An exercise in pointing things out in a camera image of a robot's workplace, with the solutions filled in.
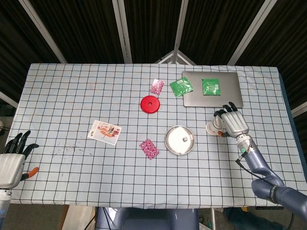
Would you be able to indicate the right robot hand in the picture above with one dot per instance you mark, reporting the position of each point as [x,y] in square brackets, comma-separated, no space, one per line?
[233,122]

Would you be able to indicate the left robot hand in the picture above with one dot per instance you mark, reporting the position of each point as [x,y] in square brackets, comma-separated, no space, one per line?
[10,167]

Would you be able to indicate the white paper cup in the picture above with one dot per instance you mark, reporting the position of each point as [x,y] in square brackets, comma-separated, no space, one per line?
[213,127]

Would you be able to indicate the silver metal plate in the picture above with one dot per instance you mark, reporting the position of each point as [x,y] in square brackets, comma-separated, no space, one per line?
[175,143]

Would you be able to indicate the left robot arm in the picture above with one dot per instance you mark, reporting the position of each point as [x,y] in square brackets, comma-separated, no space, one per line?
[4,208]

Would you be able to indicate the flat green packet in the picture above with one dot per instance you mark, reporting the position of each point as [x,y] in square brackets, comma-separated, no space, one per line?
[211,86]

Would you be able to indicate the grey closed laptop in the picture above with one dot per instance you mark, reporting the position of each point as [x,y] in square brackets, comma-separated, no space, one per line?
[192,98]

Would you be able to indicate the crumpled green packet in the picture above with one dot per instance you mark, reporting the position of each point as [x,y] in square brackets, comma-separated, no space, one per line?
[180,87]

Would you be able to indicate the beige cardboard box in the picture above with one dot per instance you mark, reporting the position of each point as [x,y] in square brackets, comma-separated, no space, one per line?
[76,218]

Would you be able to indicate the small pink patterned packet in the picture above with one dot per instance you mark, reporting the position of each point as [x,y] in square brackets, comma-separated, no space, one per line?
[157,87]

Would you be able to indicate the red round disc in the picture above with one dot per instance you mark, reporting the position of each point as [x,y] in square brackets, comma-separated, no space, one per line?
[150,104]

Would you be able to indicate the large pink patterned packet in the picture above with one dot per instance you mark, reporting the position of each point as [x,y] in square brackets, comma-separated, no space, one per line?
[149,149]

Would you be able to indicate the checked light blue tablecloth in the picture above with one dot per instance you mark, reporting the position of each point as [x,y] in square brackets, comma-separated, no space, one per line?
[72,95]

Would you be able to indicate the dark blue cloth heap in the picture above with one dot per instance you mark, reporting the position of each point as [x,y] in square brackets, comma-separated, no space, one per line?
[239,220]

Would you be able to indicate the illustrated postcard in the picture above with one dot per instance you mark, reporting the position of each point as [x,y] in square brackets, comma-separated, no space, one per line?
[104,132]

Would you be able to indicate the blue robot torso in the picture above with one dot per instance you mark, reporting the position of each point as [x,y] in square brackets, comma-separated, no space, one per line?
[148,220]

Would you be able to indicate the white frame side bar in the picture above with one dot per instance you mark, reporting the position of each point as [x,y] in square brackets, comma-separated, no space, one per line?
[8,99]
[299,109]

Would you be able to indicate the white triangular frame brace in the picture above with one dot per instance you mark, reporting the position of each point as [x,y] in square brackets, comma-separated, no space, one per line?
[175,54]

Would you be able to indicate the white frame post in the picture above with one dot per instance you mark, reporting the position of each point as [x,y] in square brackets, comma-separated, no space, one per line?
[180,26]
[40,26]
[122,31]
[251,31]

